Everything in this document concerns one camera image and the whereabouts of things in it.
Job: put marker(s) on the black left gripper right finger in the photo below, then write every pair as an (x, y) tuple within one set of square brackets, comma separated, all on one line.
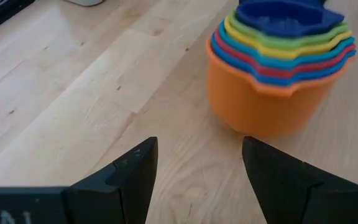
[(284, 193)]

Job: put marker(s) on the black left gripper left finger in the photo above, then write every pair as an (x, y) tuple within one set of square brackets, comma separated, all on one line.
[(126, 193)]

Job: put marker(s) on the large orange measuring cup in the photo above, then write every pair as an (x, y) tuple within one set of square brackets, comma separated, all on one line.
[(253, 109)]

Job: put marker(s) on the medium blue measuring cup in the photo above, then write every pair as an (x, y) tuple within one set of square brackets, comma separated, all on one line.
[(275, 81)]

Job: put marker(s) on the teal measuring cup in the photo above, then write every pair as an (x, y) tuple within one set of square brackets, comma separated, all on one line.
[(278, 63)]

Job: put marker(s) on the yellow measuring cup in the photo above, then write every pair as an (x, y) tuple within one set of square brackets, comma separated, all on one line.
[(278, 53)]

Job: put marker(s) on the green measuring cup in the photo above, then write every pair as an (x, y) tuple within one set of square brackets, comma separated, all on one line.
[(275, 42)]

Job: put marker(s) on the small dark blue measuring cup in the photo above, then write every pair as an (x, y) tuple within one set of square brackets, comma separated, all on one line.
[(284, 18)]

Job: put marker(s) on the light grey plastic basket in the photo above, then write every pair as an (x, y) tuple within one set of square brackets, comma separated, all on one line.
[(84, 2)]

